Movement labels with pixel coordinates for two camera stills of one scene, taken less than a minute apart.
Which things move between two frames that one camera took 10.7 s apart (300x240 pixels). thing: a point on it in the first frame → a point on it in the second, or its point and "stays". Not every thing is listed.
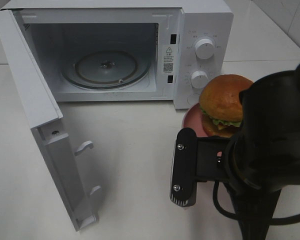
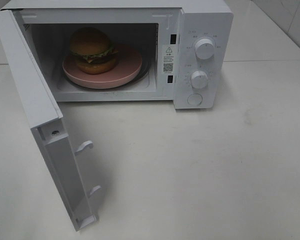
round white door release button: (193, 99) stays
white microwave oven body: (128, 51) stays
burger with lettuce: (220, 104) → (93, 51)
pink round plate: (192, 120) → (129, 65)
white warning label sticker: (168, 59) stays
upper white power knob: (204, 49) stays
